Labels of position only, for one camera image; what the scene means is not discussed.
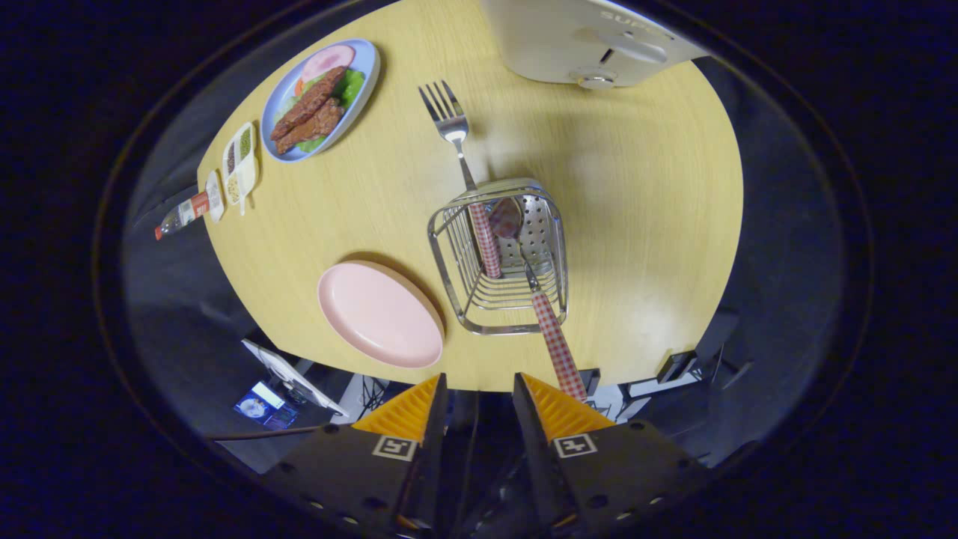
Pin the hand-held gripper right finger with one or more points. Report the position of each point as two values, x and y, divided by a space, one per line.
533 449

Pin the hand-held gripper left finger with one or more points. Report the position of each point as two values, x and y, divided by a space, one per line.
432 449

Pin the pink plate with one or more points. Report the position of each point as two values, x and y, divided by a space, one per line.
382 314

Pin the white board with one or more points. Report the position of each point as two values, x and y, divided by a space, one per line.
288 374

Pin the tablet with lit screen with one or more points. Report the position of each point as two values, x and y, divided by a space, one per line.
263 406

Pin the white square coaster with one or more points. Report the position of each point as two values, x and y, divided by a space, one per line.
215 196

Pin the clear bottle with red cap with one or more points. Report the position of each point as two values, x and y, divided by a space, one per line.
183 215

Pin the white divided condiment dish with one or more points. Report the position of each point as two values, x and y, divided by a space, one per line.
241 165

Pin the brown meat strip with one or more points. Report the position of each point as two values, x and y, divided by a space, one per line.
313 127
310 101

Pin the green lettuce leaf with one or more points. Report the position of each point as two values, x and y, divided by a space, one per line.
353 86

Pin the blue plate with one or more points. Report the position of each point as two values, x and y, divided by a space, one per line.
367 60

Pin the pink ham slice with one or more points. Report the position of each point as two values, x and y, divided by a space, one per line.
329 61

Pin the white toaster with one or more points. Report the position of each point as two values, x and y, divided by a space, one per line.
539 45

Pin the black table bracket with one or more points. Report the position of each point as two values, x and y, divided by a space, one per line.
593 378
676 367

